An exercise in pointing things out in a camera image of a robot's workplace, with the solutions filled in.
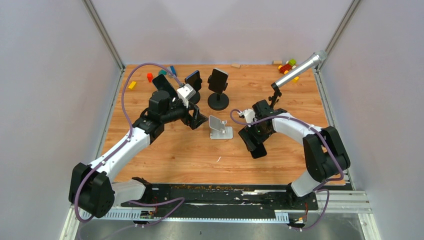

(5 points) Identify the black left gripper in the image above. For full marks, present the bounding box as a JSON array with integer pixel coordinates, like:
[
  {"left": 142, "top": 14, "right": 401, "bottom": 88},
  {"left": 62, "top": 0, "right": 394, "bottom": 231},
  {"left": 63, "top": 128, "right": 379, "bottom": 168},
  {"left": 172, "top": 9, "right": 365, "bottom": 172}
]
[{"left": 161, "top": 98, "right": 209, "bottom": 130}]

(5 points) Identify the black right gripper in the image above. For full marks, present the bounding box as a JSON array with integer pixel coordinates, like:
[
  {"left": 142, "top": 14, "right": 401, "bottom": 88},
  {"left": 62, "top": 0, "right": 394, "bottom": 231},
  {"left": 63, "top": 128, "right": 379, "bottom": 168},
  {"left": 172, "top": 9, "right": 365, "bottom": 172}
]
[{"left": 238, "top": 118, "right": 273, "bottom": 152}]

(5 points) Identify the black phone dark frame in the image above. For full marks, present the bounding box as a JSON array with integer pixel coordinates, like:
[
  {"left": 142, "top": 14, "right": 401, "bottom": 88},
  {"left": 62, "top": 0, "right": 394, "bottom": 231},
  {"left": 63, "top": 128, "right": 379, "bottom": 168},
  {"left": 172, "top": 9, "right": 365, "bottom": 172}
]
[{"left": 249, "top": 143, "right": 268, "bottom": 159}]

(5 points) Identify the silver aluminium phone stand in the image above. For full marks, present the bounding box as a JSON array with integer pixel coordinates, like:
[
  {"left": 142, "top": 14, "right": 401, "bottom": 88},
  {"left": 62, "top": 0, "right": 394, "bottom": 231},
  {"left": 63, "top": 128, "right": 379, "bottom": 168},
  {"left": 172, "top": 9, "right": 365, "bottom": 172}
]
[{"left": 208, "top": 115, "right": 233, "bottom": 140}]

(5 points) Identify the black round-base clamp stand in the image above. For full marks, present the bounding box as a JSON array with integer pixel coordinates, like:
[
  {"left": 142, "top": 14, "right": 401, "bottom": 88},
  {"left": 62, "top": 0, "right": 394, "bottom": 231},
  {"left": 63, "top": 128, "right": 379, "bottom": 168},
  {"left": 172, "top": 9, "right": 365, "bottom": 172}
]
[{"left": 207, "top": 93, "right": 230, "bottom": 111}]

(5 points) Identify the blue phone black screen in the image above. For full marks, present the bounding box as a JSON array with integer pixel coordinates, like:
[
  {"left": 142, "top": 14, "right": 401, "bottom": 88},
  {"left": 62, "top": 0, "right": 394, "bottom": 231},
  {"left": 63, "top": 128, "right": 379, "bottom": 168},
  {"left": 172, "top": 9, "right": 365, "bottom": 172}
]
[{"left": 184, "top": 70, "right": 203, "bottom": 92}]

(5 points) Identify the black phone silver frame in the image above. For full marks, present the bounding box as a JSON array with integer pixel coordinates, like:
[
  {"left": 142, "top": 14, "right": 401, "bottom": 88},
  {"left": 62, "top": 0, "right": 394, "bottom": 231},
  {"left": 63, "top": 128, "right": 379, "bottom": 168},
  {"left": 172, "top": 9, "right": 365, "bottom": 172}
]
[{"left": 207, "top": 68, "right": 229, "bottom": 95}]

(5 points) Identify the teal phone black screen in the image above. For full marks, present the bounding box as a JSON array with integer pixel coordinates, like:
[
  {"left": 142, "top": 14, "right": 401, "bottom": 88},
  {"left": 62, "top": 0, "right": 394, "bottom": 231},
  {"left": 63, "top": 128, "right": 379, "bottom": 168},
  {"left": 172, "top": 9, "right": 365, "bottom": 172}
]
[{"left": 152, "top": 74, "right": 178, "bottom": 99}]

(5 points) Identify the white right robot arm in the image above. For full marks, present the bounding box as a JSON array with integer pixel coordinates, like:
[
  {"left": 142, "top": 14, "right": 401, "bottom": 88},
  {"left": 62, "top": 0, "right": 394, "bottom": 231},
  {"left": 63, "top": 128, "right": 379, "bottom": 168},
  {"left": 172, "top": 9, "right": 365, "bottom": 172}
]
[{"left": 236, "top": 100, "right": 351, "bottom": 209}]

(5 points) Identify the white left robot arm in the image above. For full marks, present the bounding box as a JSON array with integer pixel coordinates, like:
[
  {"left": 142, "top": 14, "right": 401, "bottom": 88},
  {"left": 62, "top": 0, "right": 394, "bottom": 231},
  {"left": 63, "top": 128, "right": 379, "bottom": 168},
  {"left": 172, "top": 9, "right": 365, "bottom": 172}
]
[{"left": 68, "top": 86, "right": 208, "bottom": 218}]

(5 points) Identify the black mini tripod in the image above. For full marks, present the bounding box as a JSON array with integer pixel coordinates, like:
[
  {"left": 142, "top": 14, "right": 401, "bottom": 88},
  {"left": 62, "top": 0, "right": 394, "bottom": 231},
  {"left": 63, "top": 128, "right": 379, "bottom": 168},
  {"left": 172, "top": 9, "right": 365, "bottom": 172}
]
[{"left": 268, "top": 88, "right": 282, "bottom": 108}]

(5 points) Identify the blue white block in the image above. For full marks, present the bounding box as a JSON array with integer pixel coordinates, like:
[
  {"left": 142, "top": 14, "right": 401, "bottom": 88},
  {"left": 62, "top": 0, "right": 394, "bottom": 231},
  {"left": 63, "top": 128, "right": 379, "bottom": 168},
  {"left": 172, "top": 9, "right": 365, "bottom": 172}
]
[{"left": 167, "top": 65, "right": 177, "bottom": 77}]

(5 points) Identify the teal block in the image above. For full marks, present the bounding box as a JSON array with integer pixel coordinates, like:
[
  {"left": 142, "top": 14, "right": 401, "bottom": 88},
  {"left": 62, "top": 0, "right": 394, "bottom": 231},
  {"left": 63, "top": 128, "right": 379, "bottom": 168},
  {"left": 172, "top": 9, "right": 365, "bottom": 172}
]
[{"left": 158, "top": 69, "right": 168, "bottom": 76}]

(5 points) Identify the red block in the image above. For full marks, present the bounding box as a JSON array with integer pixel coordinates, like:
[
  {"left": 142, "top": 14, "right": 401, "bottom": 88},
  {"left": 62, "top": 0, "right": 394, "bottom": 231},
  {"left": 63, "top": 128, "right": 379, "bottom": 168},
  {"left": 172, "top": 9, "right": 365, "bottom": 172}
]
[{"left": 146, "top": 72, "right": 155, "bottom": 83}]

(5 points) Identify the beige wooden block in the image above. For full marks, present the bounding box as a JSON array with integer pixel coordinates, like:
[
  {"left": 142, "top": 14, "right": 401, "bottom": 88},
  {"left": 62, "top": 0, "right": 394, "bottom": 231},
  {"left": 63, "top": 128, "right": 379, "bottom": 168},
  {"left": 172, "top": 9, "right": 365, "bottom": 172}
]
[{"left": 230, "top": 63, "right": 241, "bottom": 69}]

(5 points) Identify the yellow block left side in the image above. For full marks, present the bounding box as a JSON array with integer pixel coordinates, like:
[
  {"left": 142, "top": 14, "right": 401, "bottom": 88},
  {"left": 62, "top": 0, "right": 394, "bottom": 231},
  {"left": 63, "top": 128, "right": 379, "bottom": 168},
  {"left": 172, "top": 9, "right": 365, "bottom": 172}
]
[{"left": 127, "top": 81, "right": 137, "bottom": 90}]

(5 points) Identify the natural wooden cylinder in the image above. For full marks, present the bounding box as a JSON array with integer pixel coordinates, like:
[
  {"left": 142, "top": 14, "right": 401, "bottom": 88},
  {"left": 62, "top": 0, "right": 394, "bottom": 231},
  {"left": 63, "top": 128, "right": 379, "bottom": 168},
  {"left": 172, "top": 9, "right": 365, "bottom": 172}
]
[{"left": 272, "top": 60, "right": 283, "bottom": 65}]

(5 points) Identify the red toy car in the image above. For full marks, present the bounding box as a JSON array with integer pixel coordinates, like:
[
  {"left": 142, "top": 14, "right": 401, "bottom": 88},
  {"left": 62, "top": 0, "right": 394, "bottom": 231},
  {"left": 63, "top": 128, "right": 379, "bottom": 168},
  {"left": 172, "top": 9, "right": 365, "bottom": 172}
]
[{"left": 277, "top": 58, "right": 297, "bottom": 75}]

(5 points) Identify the silver microphone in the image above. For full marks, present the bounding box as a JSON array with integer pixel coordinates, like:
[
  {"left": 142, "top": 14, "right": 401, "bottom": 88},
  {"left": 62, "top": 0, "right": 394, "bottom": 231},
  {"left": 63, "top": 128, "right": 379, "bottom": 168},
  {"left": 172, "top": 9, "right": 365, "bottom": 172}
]
[{"left": 271, "top": 50, "right": 328, "bottom": 90}]

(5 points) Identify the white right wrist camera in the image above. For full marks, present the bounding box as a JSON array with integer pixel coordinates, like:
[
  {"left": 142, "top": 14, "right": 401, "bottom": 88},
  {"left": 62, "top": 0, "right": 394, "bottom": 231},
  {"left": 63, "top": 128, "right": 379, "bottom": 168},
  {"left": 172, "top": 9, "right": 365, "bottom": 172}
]
[{"left": 238, "top": 108, "right": 255, "bottom": 126}]

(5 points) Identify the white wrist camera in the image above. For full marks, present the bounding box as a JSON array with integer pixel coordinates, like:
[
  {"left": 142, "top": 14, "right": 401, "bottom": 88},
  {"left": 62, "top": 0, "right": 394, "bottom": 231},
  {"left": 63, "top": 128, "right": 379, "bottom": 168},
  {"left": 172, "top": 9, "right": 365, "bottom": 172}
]
[
  {"left": 176, "top": 83, "right": 196, "bottom": 109},
  {"left": 238, "top": 108, "right": 255, "bottom": 126}
]

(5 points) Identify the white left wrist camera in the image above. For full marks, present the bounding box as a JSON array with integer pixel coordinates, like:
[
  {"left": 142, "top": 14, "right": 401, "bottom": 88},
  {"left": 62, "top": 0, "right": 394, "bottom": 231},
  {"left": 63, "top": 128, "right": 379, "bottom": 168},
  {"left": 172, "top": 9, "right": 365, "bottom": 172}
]
[{"left": 176, "top": 83, "right": 196, "bottom": 109}]

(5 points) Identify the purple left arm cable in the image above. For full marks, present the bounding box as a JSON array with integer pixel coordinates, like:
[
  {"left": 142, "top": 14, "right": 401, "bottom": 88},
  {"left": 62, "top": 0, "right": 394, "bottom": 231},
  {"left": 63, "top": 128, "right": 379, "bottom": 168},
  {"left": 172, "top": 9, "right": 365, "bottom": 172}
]
[{"left": 73, "top": 62, "right": 186, "bottom": 229}]

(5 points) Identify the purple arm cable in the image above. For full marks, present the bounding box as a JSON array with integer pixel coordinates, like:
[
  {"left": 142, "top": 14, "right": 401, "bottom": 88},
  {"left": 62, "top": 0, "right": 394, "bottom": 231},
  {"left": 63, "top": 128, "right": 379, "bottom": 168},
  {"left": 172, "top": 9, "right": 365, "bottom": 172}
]
[
  {"left": 229, "top": 108, "right": 345, "bottom": 232},
  {"left": 73, "top": 62, "right": 186, "bottom": 229}
]

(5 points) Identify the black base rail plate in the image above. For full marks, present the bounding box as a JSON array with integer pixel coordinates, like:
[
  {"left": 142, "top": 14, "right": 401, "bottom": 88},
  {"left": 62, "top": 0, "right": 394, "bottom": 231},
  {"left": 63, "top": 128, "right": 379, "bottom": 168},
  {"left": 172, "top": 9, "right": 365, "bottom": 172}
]
[{"left": 120, "top": 183, "right": 320, "bottom": 214}]

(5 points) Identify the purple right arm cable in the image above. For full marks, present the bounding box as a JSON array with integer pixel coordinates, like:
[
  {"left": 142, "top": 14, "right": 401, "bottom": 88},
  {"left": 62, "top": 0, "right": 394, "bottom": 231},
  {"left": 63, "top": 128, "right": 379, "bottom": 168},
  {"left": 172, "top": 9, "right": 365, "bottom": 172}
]
[{"left": 229, "top": 108, "right": 345, "bottom": 232}]

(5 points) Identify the white slotted cable duct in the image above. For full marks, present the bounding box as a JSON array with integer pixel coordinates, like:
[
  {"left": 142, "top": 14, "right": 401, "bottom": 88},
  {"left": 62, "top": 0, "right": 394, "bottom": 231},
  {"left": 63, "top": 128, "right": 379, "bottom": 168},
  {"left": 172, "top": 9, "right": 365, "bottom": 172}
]
[{"left": 81, "top": 209, "right": 290, "bottom": 223}]

